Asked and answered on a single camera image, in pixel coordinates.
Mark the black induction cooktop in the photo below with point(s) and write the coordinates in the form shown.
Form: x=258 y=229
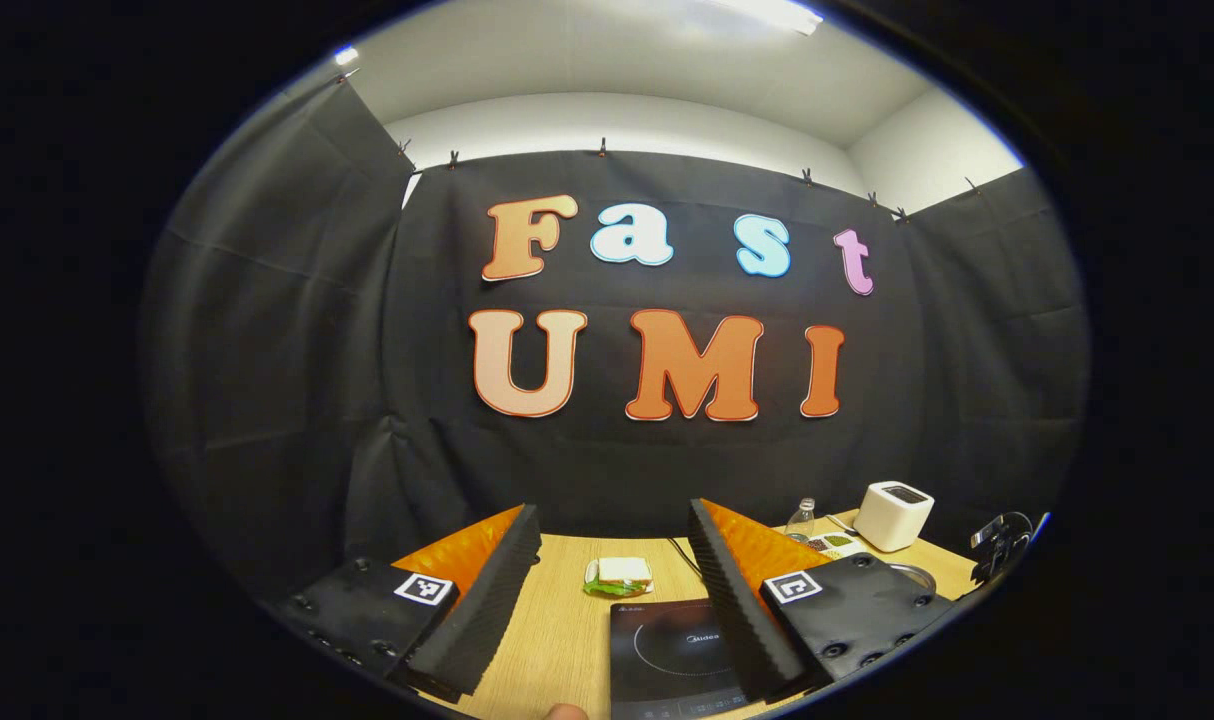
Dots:
x=657 y=660

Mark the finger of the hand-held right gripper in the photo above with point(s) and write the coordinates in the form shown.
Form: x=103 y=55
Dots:
x=997 y=550

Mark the white divided tray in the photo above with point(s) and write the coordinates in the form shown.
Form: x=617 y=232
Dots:
x=839 y=550

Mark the clear plastic water bottle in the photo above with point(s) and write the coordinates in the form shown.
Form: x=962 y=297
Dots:
x=800 y=522

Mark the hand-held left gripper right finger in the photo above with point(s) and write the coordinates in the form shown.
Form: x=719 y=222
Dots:
x=742 y=620

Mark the black backdrop cloth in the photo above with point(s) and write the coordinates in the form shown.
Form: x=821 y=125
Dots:
x=317 y=350

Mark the row of black cloth clips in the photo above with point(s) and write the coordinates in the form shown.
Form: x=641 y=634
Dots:
x=602 y=147

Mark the sandwich with green lettuce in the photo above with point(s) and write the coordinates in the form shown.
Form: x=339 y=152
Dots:
x=622 y=573

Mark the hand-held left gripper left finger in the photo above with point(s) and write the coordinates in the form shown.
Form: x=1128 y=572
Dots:
x=487 y=620

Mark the white toaster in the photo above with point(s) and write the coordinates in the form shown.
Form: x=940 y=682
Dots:
x=892 y=518

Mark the ceiling light panel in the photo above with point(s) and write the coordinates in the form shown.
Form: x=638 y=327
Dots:
x=767 y=12

